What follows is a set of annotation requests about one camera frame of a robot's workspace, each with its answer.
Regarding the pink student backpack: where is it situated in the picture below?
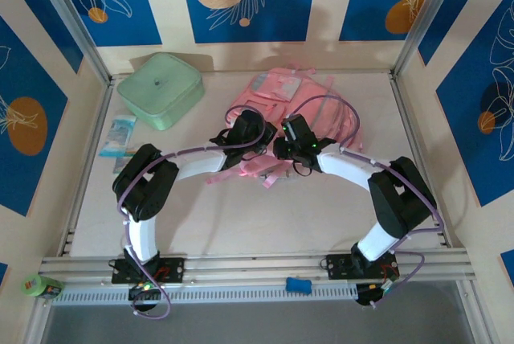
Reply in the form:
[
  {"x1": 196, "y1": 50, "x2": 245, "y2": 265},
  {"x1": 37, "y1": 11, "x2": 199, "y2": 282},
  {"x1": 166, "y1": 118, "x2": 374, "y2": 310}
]
[{"x1": 206, "y1": 63, "x2": 365, "y2": 190}]

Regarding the small colourful card pack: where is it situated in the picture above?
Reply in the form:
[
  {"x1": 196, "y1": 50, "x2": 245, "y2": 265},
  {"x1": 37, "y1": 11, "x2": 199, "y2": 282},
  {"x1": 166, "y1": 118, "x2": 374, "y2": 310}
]
[{"x1": 113, "y1": 146, "x2": 140, "y2": 174}]

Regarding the blue white tissue pack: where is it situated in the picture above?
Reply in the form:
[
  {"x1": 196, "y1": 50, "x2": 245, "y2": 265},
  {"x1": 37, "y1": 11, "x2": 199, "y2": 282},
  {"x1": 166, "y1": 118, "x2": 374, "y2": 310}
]
[{"x1": 99, "y1": 114, "x2": 137, "y2": 158}]

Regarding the mint green storage case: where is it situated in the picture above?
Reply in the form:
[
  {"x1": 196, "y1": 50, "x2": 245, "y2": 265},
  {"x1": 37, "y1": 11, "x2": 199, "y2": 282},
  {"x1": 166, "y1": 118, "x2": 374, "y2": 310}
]
[{"x1": 116, "y1": 51, "x2": 203, "y2": 132}]

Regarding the blue bone-shaped object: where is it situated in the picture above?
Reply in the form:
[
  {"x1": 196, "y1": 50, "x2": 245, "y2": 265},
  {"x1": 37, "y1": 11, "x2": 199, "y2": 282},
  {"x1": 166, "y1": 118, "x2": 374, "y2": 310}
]
[{"x1": 284, "y1": 276, "x2": 313, "y2": 295}]

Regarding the blue panel large beige circle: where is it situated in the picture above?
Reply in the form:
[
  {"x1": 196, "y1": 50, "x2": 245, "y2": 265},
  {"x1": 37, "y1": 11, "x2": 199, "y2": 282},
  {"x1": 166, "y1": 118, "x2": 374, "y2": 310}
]
[{"x1": 178, "y1": 0, "x2": 319, "y2": 44}]

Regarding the black base connector module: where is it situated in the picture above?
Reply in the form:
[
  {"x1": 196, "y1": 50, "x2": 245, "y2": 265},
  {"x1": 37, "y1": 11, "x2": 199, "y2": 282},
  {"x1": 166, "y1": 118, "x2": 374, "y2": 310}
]
[
  {"x1": 355, "y1": 279, "x2": 398, "y2": 309},
  {"x1": 128, "y1": 281, "x2": 161, "y2": 313}
]

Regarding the green tape roll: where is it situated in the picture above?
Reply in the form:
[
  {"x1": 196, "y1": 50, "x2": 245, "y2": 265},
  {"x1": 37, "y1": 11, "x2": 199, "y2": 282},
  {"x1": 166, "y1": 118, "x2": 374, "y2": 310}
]
[{"x1": 21, "y1": 273, "x2": 51, "y2": 299}]

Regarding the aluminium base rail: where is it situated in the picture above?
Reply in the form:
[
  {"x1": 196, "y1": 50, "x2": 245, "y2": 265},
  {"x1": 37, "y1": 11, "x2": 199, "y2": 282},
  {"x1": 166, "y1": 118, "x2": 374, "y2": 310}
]
[{"x1": 38, "y1": 248, "x2": 477, "y2": 281}]

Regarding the slotted grey cable duct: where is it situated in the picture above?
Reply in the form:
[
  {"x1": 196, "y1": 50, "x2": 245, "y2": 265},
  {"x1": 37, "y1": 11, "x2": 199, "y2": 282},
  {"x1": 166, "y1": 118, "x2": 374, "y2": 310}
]
[{"x1": 51, "y1": 282, "x2": 359, "y2": 307}]

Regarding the aluminium frame post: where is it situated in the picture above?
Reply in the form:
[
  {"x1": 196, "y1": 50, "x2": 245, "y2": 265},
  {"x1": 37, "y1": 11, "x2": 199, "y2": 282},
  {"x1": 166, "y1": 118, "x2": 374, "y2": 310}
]
[
  {"x1": 395, "y1": 0, "x2": 470, "y2": 80},
  {"x1": 30, "y1": 0, "x2": 112, "y2": 84}
]

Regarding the blue wall panel orange oval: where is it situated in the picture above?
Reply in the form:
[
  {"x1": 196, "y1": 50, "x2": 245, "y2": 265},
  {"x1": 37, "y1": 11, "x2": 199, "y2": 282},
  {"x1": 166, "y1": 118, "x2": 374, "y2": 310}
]
[{"x1": 0, "y1": 16, "x2": 69, "y2": 217}]

